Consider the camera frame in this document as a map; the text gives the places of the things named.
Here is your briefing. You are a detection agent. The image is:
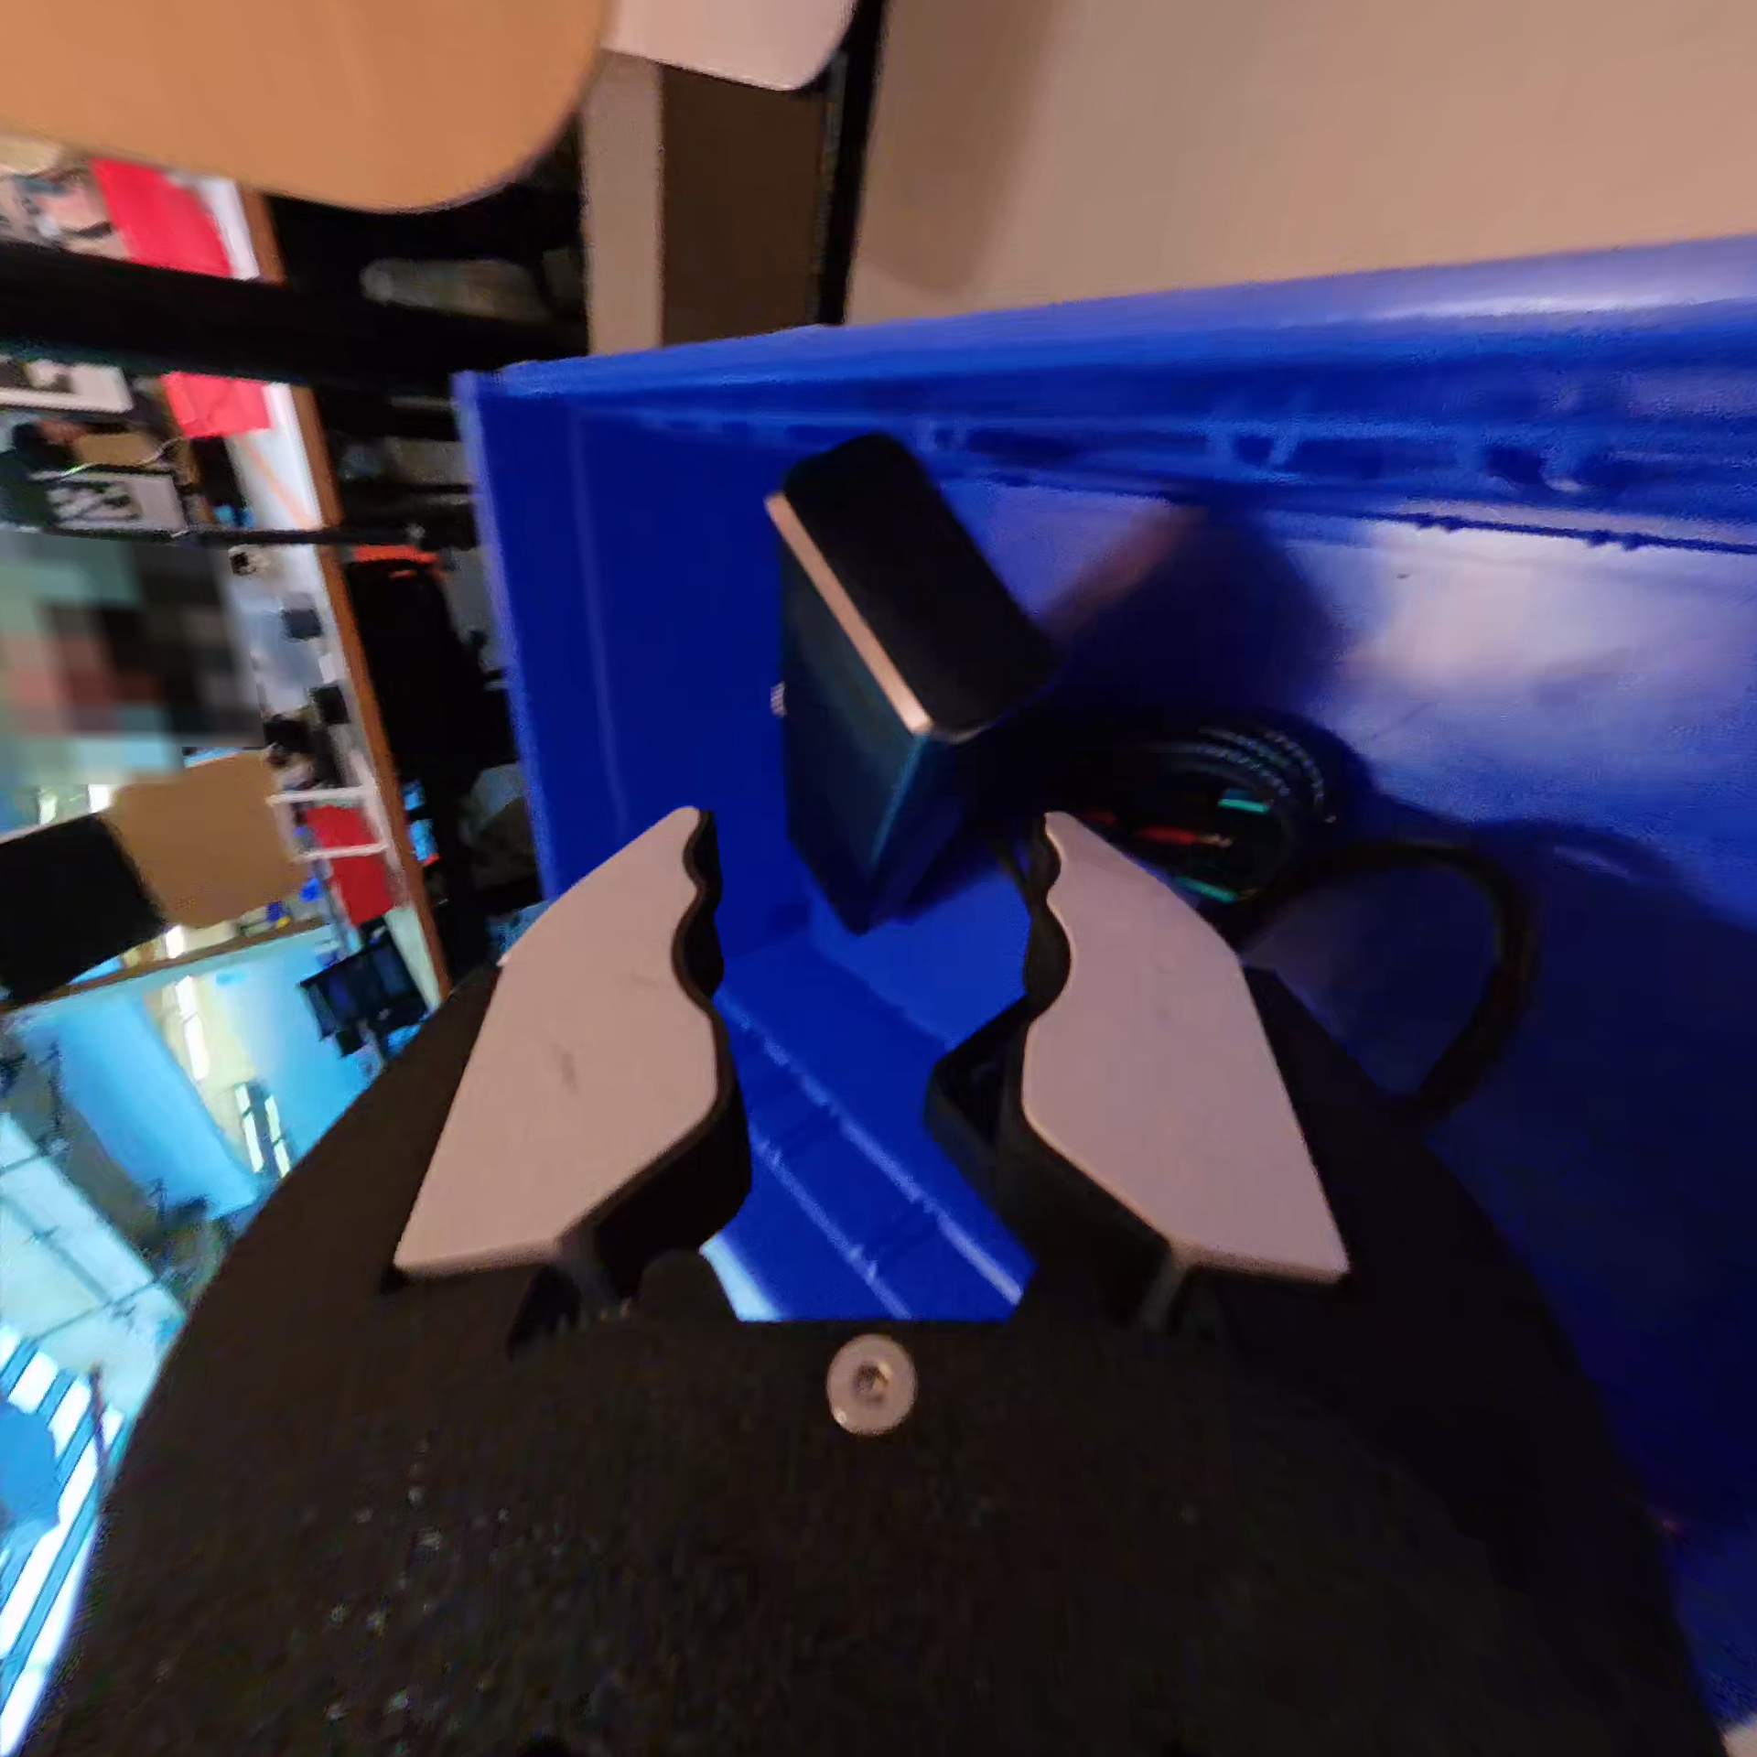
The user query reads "red plastic bin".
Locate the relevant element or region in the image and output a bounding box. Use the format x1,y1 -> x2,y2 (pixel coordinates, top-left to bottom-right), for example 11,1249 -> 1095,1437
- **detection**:
161,370 -> 277,440
88,158 -> 242,281

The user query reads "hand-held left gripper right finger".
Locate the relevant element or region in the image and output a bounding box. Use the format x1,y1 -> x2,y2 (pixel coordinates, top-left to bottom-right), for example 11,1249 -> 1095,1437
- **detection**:
926,809 -> 1355,1331

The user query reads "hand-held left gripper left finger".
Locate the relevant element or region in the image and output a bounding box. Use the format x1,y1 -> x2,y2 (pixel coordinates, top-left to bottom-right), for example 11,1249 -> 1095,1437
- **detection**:
390,808 -> 754,1307

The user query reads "blue plastic bin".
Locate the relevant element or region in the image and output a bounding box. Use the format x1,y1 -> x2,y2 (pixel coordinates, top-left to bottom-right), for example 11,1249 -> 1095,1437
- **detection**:
452,233 -> 1757,1732

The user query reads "brown cardboard box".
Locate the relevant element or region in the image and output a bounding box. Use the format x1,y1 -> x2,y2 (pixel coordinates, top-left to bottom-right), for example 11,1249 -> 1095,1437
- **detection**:
103,753 -> 311,925

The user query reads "braided multicoloured cable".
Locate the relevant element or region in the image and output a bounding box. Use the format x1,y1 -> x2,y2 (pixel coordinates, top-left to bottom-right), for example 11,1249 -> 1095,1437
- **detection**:
1084,720 -> 1340,916

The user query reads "thin black cable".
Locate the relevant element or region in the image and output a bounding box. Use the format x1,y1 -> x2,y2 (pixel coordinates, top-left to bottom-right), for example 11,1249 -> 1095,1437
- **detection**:
1228,830 -> 1539,1135

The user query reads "black silver-edged USB hub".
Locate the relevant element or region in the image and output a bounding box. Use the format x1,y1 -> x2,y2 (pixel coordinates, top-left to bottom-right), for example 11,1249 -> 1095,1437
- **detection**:
763,434 -> 1062,936

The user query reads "white stand base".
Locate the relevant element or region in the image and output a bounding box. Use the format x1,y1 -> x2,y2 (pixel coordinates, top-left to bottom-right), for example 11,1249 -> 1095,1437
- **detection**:
604,0 -> 860,92

